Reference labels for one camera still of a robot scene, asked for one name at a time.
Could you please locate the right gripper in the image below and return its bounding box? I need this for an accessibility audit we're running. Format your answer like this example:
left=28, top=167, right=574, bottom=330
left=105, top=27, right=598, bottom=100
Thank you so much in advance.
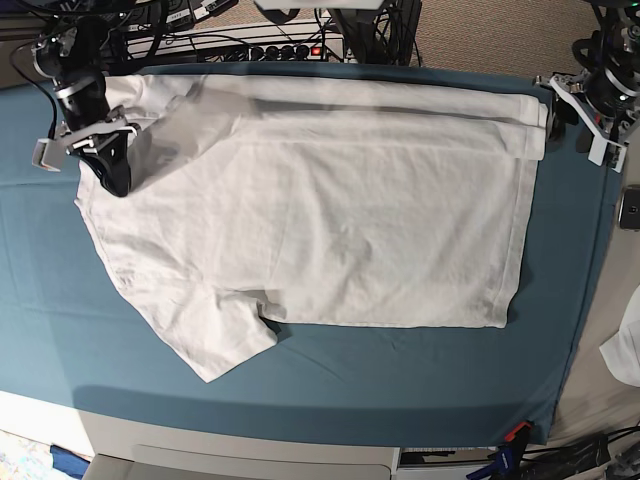
left=52, top=106, right=141, bottom=198

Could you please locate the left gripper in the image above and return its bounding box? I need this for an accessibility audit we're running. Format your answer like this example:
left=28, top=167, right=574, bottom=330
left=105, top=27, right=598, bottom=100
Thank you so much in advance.
left=533, top=69, right=639, bottom=154

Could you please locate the white T-shirt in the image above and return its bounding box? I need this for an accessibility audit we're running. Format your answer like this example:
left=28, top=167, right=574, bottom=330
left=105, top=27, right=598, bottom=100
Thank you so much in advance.
left=76, top=75, right=548, bottom=382

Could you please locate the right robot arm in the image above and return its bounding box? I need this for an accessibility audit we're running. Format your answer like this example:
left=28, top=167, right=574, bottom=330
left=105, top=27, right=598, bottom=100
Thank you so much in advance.
left=9, top=1, right=152, bottom=198

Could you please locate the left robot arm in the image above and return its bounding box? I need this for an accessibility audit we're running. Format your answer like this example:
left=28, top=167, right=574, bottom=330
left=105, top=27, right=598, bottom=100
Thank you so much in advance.
left=534, top=1, right=639, bottom=172

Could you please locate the grey device at table edge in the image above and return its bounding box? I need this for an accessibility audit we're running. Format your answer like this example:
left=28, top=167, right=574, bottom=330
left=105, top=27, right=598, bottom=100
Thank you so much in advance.
left=618, top=185, right=640, bottom=231

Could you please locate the teal table cloth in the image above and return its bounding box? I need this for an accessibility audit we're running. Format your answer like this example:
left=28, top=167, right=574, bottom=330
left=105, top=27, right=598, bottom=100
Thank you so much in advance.
left=1, top=86, right=621, bottom=447

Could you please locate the white cloth at right edge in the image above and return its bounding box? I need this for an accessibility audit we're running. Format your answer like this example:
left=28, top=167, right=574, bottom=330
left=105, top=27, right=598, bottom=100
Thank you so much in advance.
left=599, top=288, right=640, bottom=387

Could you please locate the grey plastic bin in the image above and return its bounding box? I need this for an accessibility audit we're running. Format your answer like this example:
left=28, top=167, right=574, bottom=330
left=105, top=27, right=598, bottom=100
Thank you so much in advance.
left=84, top=445, right=392, bottom=479

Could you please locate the blue cloth on floor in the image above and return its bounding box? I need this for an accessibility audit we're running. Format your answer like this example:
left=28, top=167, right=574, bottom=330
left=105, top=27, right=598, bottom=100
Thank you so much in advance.
left=49, top=445, right=90, bottom=479

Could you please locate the orange black clamp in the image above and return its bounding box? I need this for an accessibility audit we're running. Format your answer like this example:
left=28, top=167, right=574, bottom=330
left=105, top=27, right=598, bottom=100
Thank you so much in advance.
left=504, top=420, right=533, bottom=443

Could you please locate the blue black clamp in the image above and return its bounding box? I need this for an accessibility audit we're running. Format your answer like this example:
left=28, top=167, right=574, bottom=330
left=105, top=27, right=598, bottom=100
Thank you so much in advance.
left=466, top=440, right=527, bottom=480

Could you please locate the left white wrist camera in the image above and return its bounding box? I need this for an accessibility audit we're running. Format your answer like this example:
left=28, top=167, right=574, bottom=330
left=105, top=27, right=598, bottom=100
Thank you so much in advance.
left=588, top=138, right=628, bottom=173

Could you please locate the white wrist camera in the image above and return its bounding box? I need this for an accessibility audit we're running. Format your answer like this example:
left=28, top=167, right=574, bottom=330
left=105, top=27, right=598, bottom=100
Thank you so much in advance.
left=588, top=138, right=628, bottom=173
left=32, top=138, right=67, bottom=172

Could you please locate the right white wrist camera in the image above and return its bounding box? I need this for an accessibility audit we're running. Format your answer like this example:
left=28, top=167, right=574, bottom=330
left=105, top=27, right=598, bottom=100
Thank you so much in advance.
left=32, top=138, right=67, bottom=172

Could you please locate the white power strip red switch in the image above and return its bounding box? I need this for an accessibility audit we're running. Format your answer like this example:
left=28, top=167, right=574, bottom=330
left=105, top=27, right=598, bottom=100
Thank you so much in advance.
left=197, top=42, right=346, bottom=65

